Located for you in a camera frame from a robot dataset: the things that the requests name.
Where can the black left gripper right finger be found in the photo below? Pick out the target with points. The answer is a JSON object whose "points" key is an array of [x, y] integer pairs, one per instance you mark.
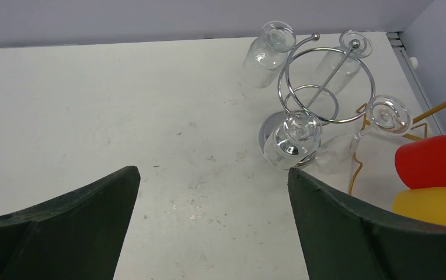
{"points": [[343, 237]]}

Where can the yellow plastic wine glass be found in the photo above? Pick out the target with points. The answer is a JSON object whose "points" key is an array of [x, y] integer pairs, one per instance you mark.
{"points": [[425, 204]]}

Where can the patterned clear glass goblet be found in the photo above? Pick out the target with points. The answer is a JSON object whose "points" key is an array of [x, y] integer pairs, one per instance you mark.
{"points": [[290, 140]]}

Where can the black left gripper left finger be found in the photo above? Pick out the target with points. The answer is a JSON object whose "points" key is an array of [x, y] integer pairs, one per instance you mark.
{"points": [[77, 235]]}

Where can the gold wire glass rack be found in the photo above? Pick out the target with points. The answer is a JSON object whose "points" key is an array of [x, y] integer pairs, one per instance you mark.
{"points": [[417, 119]]}

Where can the red plastic wine glass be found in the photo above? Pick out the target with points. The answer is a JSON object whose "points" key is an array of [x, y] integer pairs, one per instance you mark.
{"points": [[422, 164]]}

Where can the clear stemmed wine glass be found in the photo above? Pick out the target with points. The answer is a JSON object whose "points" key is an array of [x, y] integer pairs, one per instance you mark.
{"points": [[386, 114]]}

